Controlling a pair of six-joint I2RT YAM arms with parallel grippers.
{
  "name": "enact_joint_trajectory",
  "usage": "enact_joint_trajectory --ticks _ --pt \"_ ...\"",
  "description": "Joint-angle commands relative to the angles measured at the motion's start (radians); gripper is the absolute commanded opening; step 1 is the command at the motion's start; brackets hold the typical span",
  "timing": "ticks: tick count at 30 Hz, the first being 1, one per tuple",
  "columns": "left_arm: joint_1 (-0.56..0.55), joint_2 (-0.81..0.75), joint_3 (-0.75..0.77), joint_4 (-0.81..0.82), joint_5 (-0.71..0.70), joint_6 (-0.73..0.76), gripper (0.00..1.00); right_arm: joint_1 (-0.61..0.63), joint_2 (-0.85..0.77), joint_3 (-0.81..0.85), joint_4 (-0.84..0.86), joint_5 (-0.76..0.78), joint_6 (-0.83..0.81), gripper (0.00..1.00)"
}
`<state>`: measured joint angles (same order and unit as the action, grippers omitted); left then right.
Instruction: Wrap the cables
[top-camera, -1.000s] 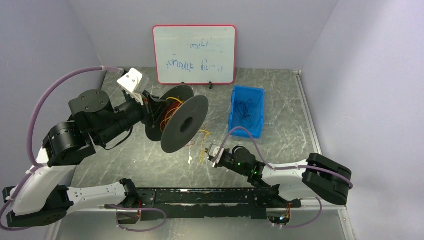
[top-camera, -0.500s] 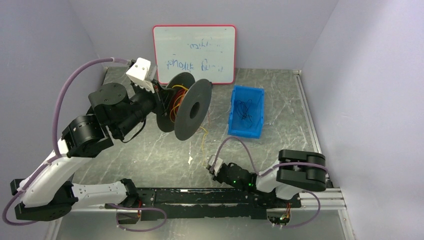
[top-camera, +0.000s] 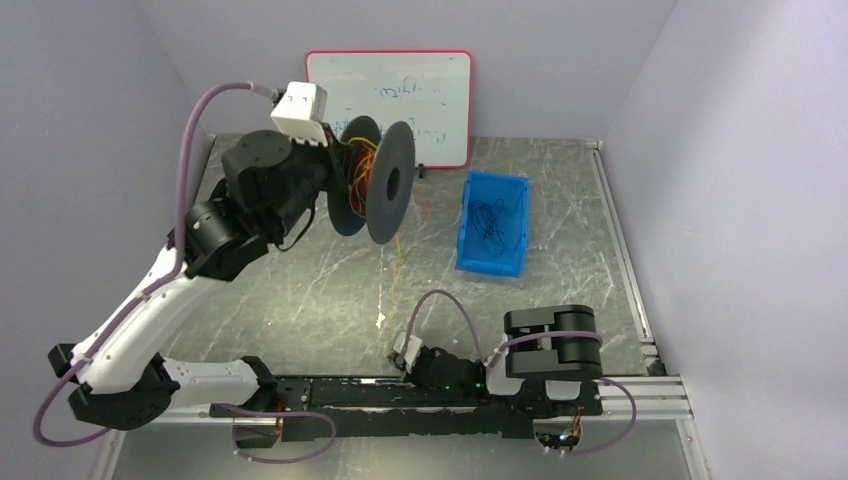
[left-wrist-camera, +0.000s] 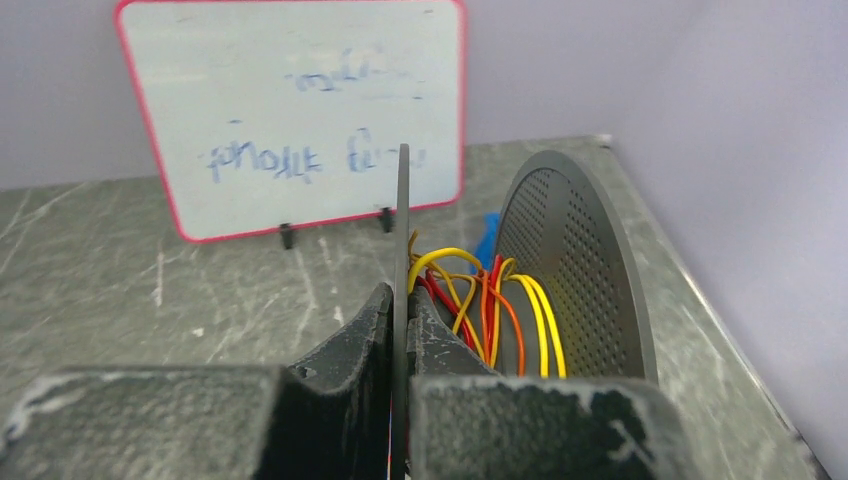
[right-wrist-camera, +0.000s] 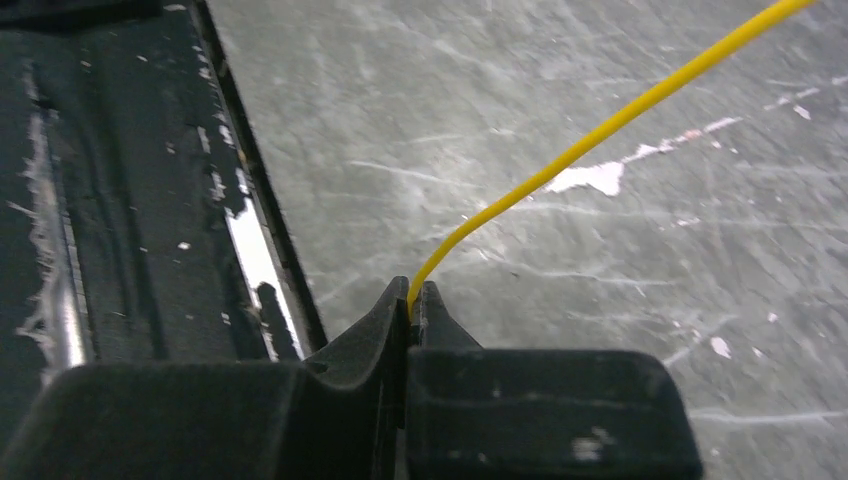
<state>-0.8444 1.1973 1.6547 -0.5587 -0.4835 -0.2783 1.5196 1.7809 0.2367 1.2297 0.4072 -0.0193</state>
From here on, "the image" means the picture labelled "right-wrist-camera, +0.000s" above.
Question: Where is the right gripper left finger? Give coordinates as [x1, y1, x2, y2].
[1, 277, 409, 479]

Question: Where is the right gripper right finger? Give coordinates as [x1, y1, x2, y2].
[405, 281, 703, 479]

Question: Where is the yellow cable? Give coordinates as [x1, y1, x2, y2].
[406, 0, 819, 323]

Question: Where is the black base frame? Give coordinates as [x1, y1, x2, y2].
[1, 1, 327, 438]

